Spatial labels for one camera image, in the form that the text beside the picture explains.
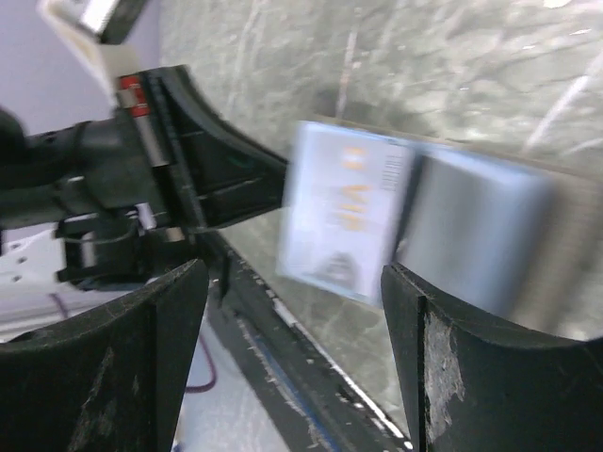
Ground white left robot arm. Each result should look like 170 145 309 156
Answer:
1 65 287 295

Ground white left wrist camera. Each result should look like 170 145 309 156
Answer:
37 0 147 106

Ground blue silver card holder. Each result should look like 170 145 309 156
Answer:
282 112 603 343

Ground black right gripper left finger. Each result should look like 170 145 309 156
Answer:
1 260 208 451

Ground white orange VIP card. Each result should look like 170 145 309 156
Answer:
277 121 418 307

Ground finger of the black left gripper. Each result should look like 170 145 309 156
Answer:
140 65 287 231

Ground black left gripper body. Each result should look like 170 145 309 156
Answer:
1 72 198 292

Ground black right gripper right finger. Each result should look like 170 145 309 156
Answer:
382 264 602 451

